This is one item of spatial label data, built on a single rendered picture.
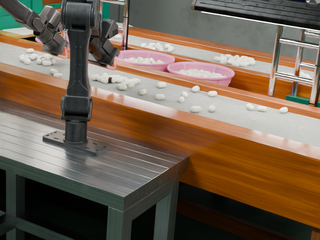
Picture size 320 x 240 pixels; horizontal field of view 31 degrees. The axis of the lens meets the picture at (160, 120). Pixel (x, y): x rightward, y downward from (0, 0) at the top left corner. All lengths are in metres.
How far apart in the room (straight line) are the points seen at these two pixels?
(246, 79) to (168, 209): 0.88
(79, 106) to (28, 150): 0.19
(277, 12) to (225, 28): 2.02
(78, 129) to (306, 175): 0.64
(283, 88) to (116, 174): 1.00
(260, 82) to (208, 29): 1.56
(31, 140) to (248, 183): 0.64
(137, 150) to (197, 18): 2.30
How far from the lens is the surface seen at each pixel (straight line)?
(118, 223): 1.44
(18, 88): 2.06
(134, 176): 1.51
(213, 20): 3.84
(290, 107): 1.96
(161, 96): 1.93
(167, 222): 1.67
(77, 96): 1.64
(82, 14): 1.55
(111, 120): 1.81
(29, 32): 2.80
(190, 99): 1.98
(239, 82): 2.39
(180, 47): 2.86
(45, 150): 1.66
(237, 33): 3.78
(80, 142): 1.67
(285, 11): 1.80
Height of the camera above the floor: 1.28
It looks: 18 degrees down
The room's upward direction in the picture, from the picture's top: 5 degrees clockwise
